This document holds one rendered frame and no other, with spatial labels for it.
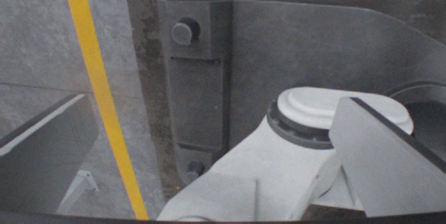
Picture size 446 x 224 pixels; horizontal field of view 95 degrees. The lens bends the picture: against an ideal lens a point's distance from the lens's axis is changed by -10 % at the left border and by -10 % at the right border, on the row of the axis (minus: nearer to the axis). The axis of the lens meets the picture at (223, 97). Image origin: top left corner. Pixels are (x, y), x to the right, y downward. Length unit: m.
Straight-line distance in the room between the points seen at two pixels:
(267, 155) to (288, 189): 0.06
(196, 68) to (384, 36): 0.36
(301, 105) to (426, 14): 0.46
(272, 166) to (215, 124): 0.26
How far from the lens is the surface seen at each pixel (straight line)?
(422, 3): 0.71
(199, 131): 0.56
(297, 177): 0.31
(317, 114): 0.35
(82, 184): 1.38
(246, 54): 0.47
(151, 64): 0.75
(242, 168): 0.30
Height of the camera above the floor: 0.62
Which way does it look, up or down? 59 degrees down
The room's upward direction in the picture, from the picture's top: 158 degrees counter-clockwise
